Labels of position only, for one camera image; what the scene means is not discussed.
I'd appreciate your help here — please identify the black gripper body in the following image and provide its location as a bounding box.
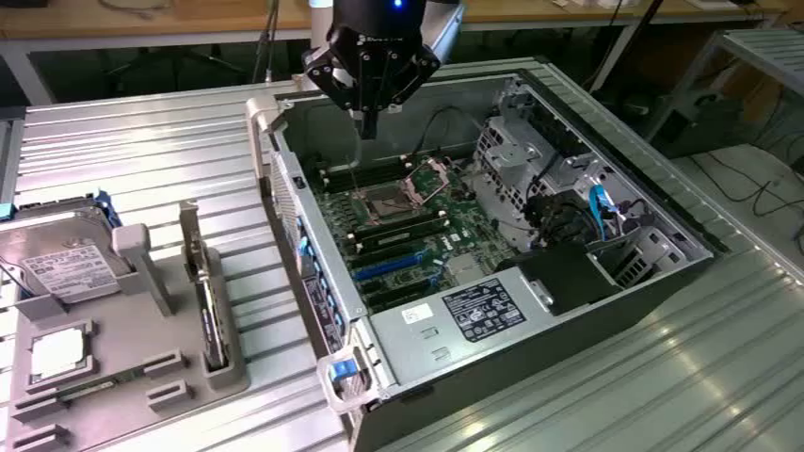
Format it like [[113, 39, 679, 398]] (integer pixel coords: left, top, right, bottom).
[[329, 0, 429, 114]]

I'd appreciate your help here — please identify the graphics card with black cooler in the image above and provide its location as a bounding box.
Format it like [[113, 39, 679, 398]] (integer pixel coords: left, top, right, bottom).
[[179, 200, 232, 374]]

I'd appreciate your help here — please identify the metal locking lever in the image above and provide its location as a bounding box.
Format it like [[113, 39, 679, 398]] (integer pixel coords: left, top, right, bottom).
[[349, 138, 364, 195]]

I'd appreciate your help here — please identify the black RAM slot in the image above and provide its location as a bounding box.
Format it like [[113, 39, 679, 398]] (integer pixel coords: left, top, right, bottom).
[[321, 169, 404, 195], [316, 161, 395, 184]]

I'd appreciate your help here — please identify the open metal socket cover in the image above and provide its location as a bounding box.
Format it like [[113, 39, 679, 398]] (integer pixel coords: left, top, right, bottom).
[[401, 157, 459, 199]]

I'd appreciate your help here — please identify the black chair base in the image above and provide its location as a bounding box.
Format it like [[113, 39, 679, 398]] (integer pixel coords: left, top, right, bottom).
[[103, 44, 248, 91]]

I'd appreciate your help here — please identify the silver disk bay cage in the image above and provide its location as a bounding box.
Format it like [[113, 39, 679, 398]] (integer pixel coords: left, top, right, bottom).
[[469, 115, 555, 246]]

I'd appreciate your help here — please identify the CPU socket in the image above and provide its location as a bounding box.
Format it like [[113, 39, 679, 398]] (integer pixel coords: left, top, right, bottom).
[[359, 181, 417, 225]]

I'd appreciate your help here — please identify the green motherboard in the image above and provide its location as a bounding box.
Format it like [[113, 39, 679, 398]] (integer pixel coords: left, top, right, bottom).
[[300, 153, 527, 315]]

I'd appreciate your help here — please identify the dark RAM stick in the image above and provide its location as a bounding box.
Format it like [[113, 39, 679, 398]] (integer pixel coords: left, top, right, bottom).
[[344, 212, 448, 253]]

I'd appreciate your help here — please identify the blue expansion slot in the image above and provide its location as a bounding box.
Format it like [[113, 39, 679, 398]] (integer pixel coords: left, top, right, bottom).
[[351, 251, 424, 283]]

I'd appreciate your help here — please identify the silver chipset heatsink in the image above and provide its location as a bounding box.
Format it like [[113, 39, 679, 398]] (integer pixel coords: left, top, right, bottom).
[[448, 257, 489, 280]]

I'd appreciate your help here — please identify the blue disk caddy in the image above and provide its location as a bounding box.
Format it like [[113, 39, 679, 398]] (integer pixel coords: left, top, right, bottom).
[[0, 187, 125, 234]]

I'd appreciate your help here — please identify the black box under shelf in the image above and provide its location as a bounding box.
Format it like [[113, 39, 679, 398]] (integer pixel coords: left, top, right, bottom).
[[659, 91, 747, 159]]

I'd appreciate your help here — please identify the black expansion slot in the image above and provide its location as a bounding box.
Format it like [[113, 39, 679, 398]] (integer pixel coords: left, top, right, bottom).
[[363, 281, 435, 313]]

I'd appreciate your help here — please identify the black air shroud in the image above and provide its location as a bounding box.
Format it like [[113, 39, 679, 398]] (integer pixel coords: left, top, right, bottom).
[[495, 242, 623, 316]]

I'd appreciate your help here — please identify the metal slat shelf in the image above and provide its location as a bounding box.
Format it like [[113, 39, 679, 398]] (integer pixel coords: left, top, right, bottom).
[[645, 27, 804, 142]]

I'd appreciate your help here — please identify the silver power supply unit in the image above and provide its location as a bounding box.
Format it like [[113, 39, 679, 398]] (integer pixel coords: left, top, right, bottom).
[[368, 268, 557, 388]]

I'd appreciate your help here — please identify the silver hard disk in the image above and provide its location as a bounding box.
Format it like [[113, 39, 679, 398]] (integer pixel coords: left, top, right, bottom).
[[0, 209, 124, 305]]

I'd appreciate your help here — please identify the grey parts rack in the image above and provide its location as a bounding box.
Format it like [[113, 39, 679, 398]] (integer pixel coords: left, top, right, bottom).
[[7, 223, 252, 452]]

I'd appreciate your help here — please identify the open grey PC case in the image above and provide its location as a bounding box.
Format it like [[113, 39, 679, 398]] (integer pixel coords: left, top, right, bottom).
[[243, 67, 731, 452]]

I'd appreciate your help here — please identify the silver CPU chip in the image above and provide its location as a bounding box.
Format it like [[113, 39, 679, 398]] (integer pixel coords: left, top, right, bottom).
[[29, 331, 88, 379]]

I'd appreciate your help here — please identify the green RAM stick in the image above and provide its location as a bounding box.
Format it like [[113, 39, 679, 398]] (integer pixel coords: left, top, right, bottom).
[[55, 366, 149, 405]]

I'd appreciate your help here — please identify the grey hanging cable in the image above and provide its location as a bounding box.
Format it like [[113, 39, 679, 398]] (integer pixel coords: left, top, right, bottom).
[[249, 0, 283, 85]]

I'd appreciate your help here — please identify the black looped wire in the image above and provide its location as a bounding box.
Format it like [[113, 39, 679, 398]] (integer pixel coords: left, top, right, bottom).
[[419, 105, 487, 159]]

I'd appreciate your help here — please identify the wooden desk with white frame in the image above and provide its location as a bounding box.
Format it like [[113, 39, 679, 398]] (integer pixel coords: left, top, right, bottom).
[[0, 0, 791, 107]]

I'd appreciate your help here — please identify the black wire bundle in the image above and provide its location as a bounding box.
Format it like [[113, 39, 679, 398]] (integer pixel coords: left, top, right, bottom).
[[524, 190, 596, 247]]

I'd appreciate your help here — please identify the blue wire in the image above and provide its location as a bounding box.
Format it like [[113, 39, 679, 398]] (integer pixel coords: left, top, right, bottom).
[[588, 183, 623, 242]]

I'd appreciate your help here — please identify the black floor cable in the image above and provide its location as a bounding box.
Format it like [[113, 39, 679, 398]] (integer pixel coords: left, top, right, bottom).
[[689, 150, 804, 218]]

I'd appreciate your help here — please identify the thin dark disk wire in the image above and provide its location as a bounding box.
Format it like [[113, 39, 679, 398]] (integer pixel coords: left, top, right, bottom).
[[0, 261, 32, 302]]

